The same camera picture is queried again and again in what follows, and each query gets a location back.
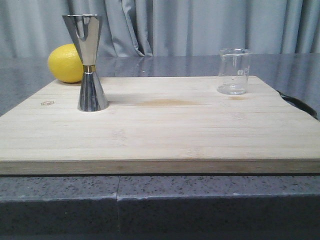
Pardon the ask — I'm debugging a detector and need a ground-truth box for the glass beaker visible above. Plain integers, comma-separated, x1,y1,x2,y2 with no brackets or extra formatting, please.
217,48,252,95

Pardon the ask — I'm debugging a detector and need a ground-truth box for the steel double jigger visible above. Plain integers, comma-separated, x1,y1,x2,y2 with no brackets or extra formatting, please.
62,14,109,112

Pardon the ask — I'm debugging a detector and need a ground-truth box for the light wooden cutting board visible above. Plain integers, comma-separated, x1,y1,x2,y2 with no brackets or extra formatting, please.
0,76,320,175

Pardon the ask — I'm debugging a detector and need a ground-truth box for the yellow lemon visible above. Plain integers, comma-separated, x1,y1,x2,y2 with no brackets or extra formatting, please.
47,43,83,83

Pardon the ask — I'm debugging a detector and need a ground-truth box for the grey curtain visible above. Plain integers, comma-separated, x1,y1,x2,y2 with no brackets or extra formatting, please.
0,0,320,58

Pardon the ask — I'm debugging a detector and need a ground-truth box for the black board handle strap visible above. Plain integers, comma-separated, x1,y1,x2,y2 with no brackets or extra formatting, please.
276,89,318,118

